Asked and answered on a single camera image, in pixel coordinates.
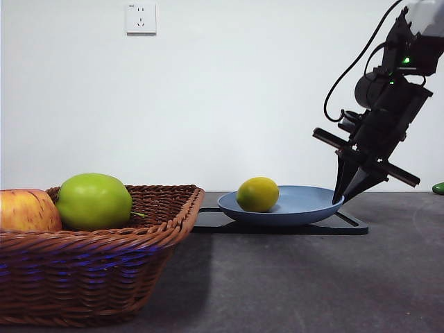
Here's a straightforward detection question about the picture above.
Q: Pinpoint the blue round plate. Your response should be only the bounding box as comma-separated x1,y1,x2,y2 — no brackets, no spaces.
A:
217,185,345,227

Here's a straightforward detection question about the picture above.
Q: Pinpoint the yellow green lemon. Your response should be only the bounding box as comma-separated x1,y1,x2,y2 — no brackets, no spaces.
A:
236,176,280,213

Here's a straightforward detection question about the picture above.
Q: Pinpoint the brown woven wicker basket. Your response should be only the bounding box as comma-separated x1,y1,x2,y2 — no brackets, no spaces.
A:
0,185,205,327

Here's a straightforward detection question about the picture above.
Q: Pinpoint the flat black tray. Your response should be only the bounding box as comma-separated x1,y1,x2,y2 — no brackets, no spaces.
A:
190,207,368,236

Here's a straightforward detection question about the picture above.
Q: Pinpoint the green apple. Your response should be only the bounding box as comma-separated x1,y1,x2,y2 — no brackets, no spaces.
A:
55,172,133,230

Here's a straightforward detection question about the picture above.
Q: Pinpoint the red yellow apple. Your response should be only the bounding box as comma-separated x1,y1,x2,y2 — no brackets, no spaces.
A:
0,189,63,233

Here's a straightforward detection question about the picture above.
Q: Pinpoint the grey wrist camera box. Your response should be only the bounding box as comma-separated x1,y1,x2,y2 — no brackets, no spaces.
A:
338,110,365,135

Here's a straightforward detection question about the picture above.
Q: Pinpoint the long black robot cable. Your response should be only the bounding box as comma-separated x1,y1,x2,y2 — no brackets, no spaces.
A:
324,0,403,123

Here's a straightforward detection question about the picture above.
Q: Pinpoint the white wall socket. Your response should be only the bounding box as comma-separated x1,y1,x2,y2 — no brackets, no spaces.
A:
126,1,157,36

